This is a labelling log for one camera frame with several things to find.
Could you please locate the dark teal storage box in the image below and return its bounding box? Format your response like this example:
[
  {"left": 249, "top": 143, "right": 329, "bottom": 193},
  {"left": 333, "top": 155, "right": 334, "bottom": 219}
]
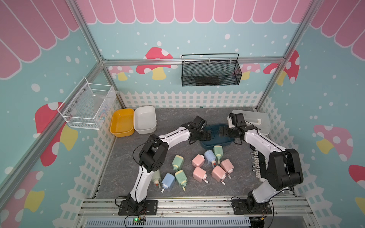
[{"left": 200, "top": 124, "right": 234, "bottom": 150}]

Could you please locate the pink pencil sharpener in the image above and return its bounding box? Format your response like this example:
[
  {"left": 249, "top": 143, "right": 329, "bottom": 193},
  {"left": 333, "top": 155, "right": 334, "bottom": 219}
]
[
  {"left": 193, "top": 167, "right": 209, "bottom": 183},
  {"left": 220, "top": 159, "right": 234, "bottom": 179},
  {"left": 212, "top": 166, "right": 226, "bottom": 185},
  {"left": 192, "top": 154, "right": 205, "bottom": 168}
]

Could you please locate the white plastic storage box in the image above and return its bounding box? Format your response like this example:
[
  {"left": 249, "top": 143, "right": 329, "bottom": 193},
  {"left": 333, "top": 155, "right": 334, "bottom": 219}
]
[{"left": 134, "top": 105, "right": 157, "bottom": 135}]

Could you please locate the yellow plastic storage box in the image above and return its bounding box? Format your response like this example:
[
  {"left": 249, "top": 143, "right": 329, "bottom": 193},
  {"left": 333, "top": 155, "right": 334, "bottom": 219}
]
[{"left": 110, "top": 108, "right": 135, "bottom": 138}]

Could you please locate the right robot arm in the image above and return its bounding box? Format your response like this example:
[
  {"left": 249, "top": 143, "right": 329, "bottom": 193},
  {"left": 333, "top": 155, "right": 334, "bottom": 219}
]
[{"left": 220, "top": 113, "right": 304, "bottom": 211}]

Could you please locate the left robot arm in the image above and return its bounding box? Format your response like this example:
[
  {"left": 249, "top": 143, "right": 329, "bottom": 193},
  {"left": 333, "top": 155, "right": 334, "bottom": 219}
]
[{"left": 126, "top": 116, "right": 211, "bottom": 210}]

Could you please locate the green pencil sharpener upper right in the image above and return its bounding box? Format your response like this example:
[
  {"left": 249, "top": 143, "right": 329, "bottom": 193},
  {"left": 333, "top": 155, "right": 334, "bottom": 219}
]
[{"left": 213, "top": 145, "right": 223, "bottom": 164}]

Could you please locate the green pencil sharpener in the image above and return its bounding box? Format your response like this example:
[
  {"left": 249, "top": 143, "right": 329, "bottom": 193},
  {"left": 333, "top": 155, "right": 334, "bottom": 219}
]
[
  {"left": 172, "top": 155, "right": 184, "bottom": 172},
  {"left": 213, "top": 145, "right": 223, "bottom": 164},
  {"left": 175, "top": 170, "right": 188, "bottom": 191}
]

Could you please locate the blue pencil sharpener centre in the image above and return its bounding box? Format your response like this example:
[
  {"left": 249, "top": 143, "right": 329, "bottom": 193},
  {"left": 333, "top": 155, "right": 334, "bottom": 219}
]
[{"left": 204, "top": 150, "right": 216, "bottom": 167}]

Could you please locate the blue pencil sharpener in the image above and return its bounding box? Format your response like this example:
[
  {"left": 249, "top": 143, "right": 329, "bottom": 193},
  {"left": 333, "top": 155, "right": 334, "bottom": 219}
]
[
  {"left": 204, "top": 150, "right": 216, "bottom": 167},
  {"left": 161, "top": 173, "right": 175, "bottom": 193}
]

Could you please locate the green pencil sharpener middle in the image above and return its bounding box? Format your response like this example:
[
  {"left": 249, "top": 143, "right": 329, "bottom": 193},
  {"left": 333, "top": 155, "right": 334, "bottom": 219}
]
[{"left": 172, "top": 155, "right": 184, "bottom": 172}]

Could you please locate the green pencil sharpener lower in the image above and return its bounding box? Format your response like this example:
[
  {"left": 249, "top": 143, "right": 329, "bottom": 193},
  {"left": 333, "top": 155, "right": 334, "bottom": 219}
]
[{"left": 175, "top": 170, "right": 188, "bottom": 191}]

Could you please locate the blue pencil sharpener lower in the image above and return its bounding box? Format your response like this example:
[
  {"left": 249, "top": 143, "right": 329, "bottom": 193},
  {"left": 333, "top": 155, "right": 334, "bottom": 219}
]
[{"left": 161, "top": 173, "right": 175, "bottom": 193}]

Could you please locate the translucent plastic lidded case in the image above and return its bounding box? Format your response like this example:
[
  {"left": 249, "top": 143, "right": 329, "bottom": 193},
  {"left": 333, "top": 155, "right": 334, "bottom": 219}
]
[{"left": 232, "top": 110, "right": 271, "bottom": 135}]

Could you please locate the rack of metal bits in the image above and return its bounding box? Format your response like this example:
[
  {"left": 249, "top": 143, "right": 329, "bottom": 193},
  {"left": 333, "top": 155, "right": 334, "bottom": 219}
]
[{"left": 252, "top": 151, "right": 268, "bottom": 182}]

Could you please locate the pale green round sharpener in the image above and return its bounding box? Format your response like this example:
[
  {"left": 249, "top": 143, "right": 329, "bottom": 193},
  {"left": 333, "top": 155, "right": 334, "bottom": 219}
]
[{"left": 151, "top": 170, "right": 162, "bottom": 188}]

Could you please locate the small green circuit board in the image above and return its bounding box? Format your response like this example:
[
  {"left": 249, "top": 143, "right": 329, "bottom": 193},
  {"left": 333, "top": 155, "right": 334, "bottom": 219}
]
[{"left": 132, "top": 218, "right": 146, "bottom": 226}]

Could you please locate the black wire mesh basket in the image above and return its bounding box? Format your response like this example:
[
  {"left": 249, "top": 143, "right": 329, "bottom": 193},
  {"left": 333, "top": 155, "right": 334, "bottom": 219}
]
[{"left": 181, "top": 53, "right": 242, "bottom": 87}]

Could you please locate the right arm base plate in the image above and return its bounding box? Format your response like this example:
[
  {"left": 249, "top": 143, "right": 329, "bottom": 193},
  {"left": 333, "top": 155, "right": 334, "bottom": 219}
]
[{"left": 230, "top": 197, "right": 272, "bottom": 217}]

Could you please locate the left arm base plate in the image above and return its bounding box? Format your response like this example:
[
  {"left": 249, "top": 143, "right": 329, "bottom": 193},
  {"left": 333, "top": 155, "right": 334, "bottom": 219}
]
[{"left": 117, "top": 200, "right": 158, "bottom": 216}]

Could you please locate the grey slotted cable duct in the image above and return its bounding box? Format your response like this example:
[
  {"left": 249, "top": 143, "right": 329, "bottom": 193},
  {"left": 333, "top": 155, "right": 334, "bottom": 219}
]
[{"left": 85, "top": 217, "right": 252, "bottom": 228}]

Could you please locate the white wire mesh basket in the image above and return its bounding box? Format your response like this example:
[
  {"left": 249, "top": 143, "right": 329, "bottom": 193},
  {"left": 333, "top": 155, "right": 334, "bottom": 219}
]
[{"left": 58, "top": 78, "right": 117, "bottom": 130}]

